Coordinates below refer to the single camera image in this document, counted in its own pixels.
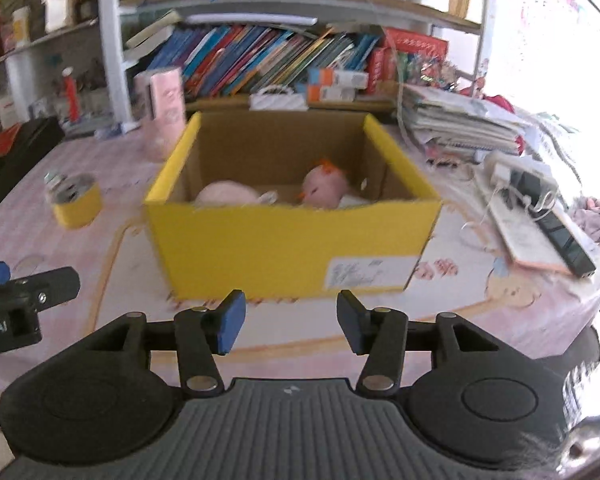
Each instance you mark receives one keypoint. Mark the pink cloth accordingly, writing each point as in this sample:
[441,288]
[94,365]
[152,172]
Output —
[595,215]

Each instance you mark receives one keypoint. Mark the red thick books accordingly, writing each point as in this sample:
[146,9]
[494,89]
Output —
[380,65]

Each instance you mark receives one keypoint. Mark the pink pig plush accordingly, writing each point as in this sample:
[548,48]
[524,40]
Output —
[230,194]

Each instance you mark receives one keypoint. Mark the white quilted purse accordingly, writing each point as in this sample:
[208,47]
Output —
[277,101]

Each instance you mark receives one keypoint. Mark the black case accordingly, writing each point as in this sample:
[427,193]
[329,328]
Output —
[30,145]

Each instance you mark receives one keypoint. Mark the stack of papers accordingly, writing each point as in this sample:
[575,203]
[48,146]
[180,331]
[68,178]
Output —
[460,120]

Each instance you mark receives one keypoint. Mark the orange white carton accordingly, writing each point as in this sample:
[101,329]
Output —
[330,93]
[337,78]

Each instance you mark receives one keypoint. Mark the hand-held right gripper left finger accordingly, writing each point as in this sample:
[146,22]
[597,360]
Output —
[232,322]

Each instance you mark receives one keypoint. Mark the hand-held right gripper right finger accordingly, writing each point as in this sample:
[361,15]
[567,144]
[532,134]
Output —
[352,321]

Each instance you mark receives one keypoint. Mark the white power strip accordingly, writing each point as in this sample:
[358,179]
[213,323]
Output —
[530,175]

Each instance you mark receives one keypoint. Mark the black phone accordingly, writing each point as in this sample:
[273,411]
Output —
[565,240]

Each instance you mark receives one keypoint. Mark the row of leaning books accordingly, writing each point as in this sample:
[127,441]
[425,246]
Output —
[250,60]

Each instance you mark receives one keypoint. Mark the small spray bottle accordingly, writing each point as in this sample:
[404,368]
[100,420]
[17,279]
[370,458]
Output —
[115,129]

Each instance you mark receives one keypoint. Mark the pink humidifier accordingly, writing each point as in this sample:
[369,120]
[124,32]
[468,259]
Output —
[165,110]

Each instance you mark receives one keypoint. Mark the colourful printed box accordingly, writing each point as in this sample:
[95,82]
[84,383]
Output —
[425,70]

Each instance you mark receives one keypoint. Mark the cream hardcover book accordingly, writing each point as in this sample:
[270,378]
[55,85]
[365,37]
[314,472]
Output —
[150,35]

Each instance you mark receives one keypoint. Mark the yellow tape roll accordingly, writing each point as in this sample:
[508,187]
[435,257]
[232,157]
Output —
[77,210]

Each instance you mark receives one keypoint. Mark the pink doll with orange hair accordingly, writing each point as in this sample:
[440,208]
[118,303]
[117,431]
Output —
[322,185]

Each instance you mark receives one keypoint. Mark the red flat box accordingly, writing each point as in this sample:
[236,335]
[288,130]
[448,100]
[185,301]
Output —
[417,42]

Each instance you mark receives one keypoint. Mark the small white green box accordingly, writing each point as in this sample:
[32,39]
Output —
[55,182]

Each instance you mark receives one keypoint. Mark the white flat board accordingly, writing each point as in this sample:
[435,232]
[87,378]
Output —
[250,19]

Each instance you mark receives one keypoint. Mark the yellow cardboard box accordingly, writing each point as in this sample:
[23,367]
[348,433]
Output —
[280,255]

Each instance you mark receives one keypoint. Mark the white bookshelf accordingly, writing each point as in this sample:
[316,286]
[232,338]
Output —
[112,60]

